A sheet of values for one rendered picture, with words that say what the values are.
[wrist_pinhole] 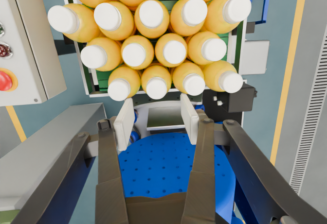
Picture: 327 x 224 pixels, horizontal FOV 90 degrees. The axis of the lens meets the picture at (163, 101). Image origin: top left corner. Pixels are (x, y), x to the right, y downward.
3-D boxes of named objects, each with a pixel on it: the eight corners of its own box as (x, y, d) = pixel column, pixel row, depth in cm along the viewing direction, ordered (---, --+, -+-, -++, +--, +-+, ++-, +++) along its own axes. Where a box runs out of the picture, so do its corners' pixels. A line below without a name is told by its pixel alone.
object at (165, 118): (149, 114, 52) (147, 136, 40) (148, 108, 51) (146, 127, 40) (180, 112, 52) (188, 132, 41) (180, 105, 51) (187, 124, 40)
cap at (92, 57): (110, 59, 30) (108, 60, 29) (95, 71, 31) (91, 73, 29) (95, 41, 29) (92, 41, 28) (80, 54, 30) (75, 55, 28)
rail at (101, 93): (93, 94, 47) (89, 97, 44) (93, 91, 46) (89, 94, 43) (232, 84, 48) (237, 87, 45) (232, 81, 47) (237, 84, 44)
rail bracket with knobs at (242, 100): (208, 101, 55) (220, 113, 45) (209, 79, 52) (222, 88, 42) (238, 99, 55) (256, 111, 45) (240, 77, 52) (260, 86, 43)
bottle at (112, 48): (134, 54, 48) (122, 60, 30) (116, 68, 49) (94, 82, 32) (118, 32, 46) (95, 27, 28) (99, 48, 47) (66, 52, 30)
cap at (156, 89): (168, 80, 32) (169, 82, 31) (163, 98, 34) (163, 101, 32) (149, 75, 32) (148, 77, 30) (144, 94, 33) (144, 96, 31)
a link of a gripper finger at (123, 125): (126, 151, 15) (118, 151, 15) (135, 118, 22) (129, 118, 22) (121, 122, 14) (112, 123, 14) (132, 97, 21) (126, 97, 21)
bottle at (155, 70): (170, 62, 49) (178, 74, 32) (164, 85, 52) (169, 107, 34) (147, 57, 48) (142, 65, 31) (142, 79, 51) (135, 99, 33)
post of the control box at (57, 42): (118, 46, 132) (28, 58, 38) (118, 41, 130) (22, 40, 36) (123, 46, 132) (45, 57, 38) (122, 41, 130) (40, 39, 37)
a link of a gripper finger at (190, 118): (190, 117, 14) (199, 116, 14) (180, 93, 21) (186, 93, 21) (191, 145, 16) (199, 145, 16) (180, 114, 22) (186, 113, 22)
